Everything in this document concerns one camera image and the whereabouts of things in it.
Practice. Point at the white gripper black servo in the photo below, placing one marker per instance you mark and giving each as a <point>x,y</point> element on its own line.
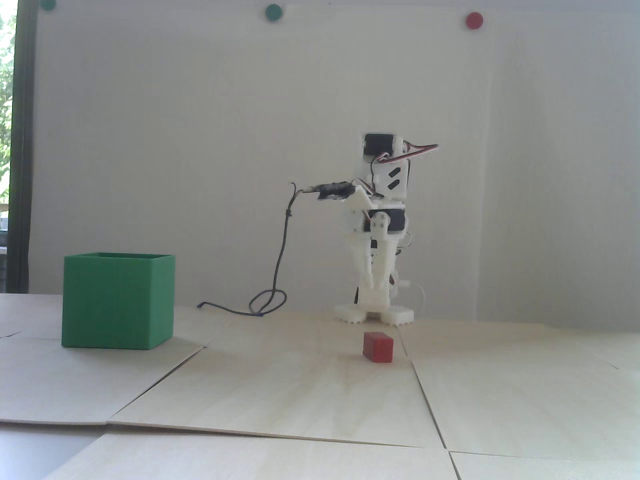
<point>395,223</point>

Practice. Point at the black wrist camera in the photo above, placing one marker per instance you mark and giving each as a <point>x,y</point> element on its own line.
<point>334,191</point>

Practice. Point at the green round magnet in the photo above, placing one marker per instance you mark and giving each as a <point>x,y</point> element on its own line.
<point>273,12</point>
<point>48,4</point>

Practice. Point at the red round magnet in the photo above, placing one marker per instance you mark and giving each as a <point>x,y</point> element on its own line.
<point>474,20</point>

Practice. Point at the red block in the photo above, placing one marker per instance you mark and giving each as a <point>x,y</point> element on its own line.
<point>377,347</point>

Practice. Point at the green box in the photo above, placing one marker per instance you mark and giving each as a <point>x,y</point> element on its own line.
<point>115,300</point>

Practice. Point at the dark window frame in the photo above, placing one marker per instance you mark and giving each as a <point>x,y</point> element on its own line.
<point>22,150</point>

